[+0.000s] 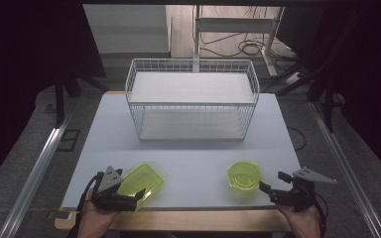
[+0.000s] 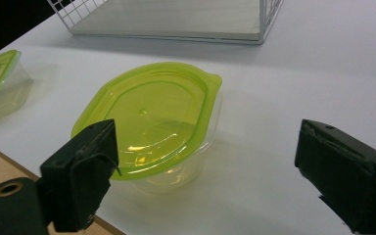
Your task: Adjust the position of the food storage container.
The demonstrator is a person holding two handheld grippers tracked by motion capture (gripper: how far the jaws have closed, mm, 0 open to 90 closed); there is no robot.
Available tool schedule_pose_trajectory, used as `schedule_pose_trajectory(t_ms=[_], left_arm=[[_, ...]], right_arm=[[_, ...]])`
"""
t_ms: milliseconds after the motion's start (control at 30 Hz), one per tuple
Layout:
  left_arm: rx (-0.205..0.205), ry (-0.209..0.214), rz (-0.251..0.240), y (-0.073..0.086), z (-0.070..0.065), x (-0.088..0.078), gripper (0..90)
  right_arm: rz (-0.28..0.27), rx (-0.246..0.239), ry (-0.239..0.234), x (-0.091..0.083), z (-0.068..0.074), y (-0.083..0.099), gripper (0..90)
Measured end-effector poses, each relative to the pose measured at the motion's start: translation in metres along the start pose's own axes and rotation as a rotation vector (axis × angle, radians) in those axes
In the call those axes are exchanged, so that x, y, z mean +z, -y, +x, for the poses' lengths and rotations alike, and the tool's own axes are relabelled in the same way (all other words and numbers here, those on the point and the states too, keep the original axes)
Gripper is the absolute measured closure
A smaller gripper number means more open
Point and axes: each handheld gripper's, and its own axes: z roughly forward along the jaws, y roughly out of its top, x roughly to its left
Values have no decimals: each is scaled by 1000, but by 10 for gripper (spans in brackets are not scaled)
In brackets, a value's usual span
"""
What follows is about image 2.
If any white wire shelf rack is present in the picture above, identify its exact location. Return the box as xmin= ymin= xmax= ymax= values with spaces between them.
xmin=47 ymin=0 xmax=285 ymax=46

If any round green-lidded plastic container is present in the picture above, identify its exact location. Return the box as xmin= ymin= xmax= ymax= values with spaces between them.
xmin=70 ymin=62 xmax=224 ymax=195

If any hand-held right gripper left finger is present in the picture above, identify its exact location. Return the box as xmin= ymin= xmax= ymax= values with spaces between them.
xmin=39 ymin=118 xmax=122 ymax=233

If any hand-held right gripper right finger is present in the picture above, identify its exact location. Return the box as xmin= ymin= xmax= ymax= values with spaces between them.
xmin=294 ymin=118 xmax=376 ymax=235

